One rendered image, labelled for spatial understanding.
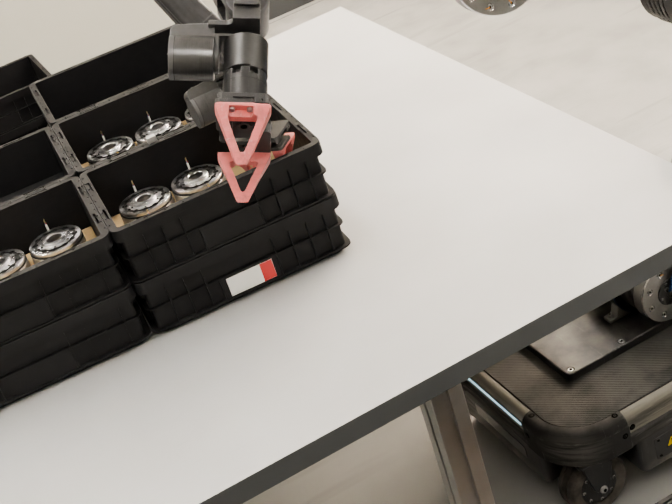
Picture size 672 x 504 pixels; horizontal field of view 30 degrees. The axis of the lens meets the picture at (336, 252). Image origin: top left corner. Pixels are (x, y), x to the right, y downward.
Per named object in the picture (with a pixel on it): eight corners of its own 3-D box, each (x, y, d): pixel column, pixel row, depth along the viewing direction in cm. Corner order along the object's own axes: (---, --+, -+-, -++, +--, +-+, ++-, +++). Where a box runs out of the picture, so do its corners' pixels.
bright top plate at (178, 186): (214, 160, 243) (213, 158, 243) (228, 179, 235) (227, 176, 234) (166, 181, 241) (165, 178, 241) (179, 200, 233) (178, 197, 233)
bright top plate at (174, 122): (172, 113, 269) (172, 111, 269) (187, 127, 260) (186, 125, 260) (130, 133, 266) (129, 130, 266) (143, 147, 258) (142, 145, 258)
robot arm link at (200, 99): (234, 33, 214) (225, 42, 222) (174, 60, 211) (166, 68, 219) (264, 98, 215) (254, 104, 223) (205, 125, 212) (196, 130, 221)
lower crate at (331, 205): (301, 191, 257) (284, 141, 251) (356, 249, 231) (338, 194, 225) (120, 272, 249) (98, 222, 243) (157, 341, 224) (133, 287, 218)
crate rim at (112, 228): (271, 103, 246) (267, 92, 245) (325, 153, 221) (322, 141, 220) (82, 184, 239) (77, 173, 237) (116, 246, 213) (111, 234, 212)
